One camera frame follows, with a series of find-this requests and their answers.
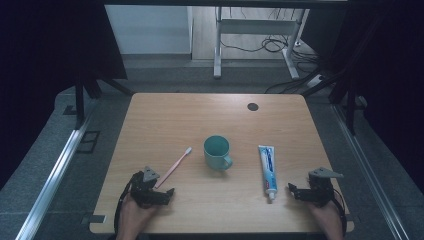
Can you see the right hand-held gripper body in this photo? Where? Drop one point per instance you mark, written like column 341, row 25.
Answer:
column 320, row 186

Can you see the white power strip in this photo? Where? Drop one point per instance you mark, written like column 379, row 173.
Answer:
column 315, row 81

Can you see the dark curtain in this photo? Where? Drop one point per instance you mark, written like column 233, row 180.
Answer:
column 40, row 66
column 386, row 66

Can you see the person's left hand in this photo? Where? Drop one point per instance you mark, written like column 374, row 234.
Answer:
column 133, row 216

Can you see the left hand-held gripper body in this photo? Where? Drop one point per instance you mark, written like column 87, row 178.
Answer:
column 144, row 191

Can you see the aluminium rail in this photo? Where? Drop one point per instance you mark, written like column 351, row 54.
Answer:
column 56, row 173
column 370, row 166

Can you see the person's right hand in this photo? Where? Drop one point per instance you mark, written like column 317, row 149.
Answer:
column 328, row 218

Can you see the teal cup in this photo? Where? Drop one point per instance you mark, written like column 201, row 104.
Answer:
column 216, row 153

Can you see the white panel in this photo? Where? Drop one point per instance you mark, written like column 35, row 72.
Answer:
column 148, row 30

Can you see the black floor bracket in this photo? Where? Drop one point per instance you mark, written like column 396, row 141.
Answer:
column 88, row 141
column 94, row 219
column 70, row 110

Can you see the pink toothbrush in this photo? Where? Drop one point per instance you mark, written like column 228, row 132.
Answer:
column 173, row 168

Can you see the dark round table grommet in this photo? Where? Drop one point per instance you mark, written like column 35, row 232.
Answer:
column 252, row 106

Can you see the white desk frame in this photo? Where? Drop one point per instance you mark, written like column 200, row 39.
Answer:
column 256, row 26

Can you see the black metal stand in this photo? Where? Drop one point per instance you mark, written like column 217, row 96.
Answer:
column 350, row 106
column 79, row 103

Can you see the white and blue toothpaste tube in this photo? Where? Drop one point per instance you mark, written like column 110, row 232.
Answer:
column 268, row 170

